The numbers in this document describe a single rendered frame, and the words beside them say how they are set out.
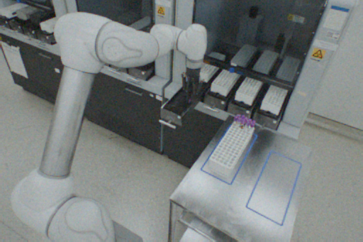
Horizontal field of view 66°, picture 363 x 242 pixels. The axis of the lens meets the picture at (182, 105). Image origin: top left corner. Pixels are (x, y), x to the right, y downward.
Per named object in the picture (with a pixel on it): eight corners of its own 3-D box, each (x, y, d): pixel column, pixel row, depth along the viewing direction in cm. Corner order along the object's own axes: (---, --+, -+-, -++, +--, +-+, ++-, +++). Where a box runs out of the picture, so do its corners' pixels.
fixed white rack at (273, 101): (272, 84, 177) (275, 76, 173) (288, 89, 174) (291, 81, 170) (259, 110, 156) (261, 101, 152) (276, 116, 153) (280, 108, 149)
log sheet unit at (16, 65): (10, 71, 265) (-4, 36, 242) (30, 80, 256) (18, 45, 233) (8, 72, 263) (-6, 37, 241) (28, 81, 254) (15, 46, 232)
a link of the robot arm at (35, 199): (41, 250, 90) (-5, 218, 97) (76, 228, 105) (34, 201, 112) (102, 14, 79) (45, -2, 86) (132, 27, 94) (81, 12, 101)
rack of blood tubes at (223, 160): (232, 128, 141) (235, 119, 137) (252, 136, 138) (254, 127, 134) (206, 168, 121) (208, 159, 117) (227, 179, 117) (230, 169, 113)
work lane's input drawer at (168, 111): (209, 64, 204) (211, 53, 199) (227, 69, 200) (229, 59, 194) (156, 121, 154) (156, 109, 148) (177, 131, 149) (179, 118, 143)
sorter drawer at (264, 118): (279, 68, 206) (283, 57, 201) (298, 74, 202) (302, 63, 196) (249, 126, 156) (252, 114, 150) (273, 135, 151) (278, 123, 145)
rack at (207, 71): (211, 59, 197) (212, 51, 193) (224, 63, 194) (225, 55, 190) (192, 79, 176) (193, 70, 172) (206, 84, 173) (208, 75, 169)
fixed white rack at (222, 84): (227, 69, 187) (229, 62, 183) (242, 74, 184) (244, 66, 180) (210, 92, 166) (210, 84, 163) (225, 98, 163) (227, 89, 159)
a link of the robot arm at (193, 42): (208, 54, 141) (185, 47, 145) (212, 24, 131) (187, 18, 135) (199, 63, 133) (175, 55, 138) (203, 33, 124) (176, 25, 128)
